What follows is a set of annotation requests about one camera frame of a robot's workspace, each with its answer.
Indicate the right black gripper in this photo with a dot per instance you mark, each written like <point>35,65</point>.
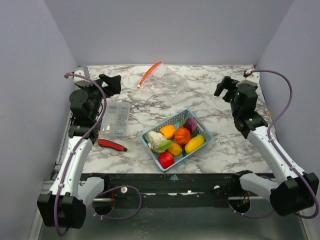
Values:
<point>230,87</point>

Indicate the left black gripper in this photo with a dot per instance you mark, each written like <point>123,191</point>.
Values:
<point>113,82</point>

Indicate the clear zip bag orange zipper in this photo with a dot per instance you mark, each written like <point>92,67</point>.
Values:
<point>160,80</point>

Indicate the purple onion toy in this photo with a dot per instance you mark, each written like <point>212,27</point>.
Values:
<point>189,123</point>

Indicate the orange pumpkin toy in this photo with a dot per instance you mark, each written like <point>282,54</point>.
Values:
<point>182,136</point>

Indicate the orange bell pepper toy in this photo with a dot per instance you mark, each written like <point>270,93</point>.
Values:
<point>168,131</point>

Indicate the yellow lemon toy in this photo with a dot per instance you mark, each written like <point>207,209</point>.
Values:
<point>175,149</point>

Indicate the red apple toy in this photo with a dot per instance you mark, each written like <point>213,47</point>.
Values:
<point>166,159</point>

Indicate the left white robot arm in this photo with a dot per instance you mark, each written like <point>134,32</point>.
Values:
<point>66,202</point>

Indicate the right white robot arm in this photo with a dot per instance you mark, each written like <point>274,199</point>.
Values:
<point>293,189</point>

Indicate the clear plastic screw box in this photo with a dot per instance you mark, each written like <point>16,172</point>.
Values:
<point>115,120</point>

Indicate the yellow mango toy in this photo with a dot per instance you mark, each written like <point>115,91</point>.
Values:
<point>194,143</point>

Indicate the red utility knife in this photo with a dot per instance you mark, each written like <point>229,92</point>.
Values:
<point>111,145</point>

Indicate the white cauliflower toy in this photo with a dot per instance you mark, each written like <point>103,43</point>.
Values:
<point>157,142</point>

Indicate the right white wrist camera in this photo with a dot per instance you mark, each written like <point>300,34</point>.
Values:
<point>251,78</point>

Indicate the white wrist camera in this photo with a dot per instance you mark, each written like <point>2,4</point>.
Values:
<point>79,81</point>
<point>251,78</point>

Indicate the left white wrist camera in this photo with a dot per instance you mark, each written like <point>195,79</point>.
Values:
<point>79,81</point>

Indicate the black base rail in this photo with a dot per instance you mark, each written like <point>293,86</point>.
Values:
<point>168,190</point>

